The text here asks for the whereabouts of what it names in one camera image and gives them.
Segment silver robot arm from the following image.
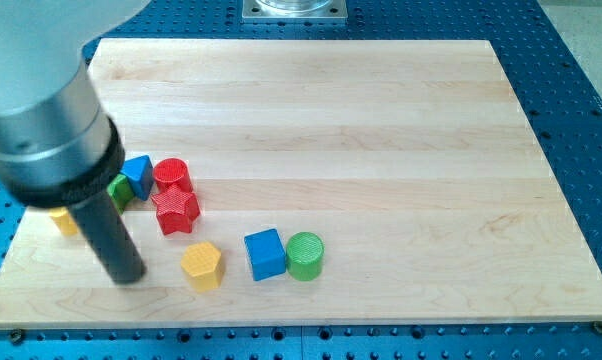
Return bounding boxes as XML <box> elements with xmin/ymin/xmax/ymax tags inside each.
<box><xmin>0</xmin><ymin>0</ymin><xmax>147</xmax><ymax>284</ymax></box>

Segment blue cube block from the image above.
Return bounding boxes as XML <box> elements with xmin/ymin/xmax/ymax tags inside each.
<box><xmin>244</xmin><ymin>228</ymin><xmax>286</xmax><ymax>281</ymax></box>

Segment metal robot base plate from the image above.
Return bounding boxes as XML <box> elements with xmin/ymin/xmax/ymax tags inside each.
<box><xmin>242</xmin><ymin>0</ymin><xmax>348</xmax><ymax>21</ymax></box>

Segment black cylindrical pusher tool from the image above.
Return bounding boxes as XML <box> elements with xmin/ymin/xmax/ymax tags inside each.
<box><xmin>12</xmin><ymin>118</ymin><xmax>146</xmax><ymax>284</ymax></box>

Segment red cylinder block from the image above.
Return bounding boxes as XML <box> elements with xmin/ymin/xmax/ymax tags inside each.
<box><xmin>153</xmin><ymin>158</ymin><xmax>193</xmax><ymax>192</ymax></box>

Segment blue triangle block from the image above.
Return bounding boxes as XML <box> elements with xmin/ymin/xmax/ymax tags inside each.
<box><xmin>121</xmin><ymin>155</ymin><xmax>154</xmax><ymax>201</ymax></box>

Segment green cylinder block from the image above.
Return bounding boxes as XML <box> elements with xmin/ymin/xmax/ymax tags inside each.
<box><xmin>286</xmin><ymin>232</ymin><xmax>325</xmax><ymax>281</ymax></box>

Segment yellow heart block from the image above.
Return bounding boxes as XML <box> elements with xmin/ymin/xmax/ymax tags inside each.
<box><xmin>48</xmin><ymin>207</ymin><xmax>79</xmax><ymax>236</ymax></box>

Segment red star block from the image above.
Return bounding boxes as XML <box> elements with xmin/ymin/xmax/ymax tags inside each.
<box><xmin>151</xmin><ymin>185</ymin><xmax>200</xmax><ymax>235</ymax></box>

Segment yellow hexagon block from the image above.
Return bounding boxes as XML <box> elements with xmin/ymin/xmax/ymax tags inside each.
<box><xmin>180</xmin><ymin>242</ymin><xmax>225</xmax><ymax>293</ymax></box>

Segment wooden board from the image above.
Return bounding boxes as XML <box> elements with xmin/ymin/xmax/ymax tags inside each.
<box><xmin>0</xmin><ymin>38</ymin><xmax>602</xmax><ymax>329</ymax></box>

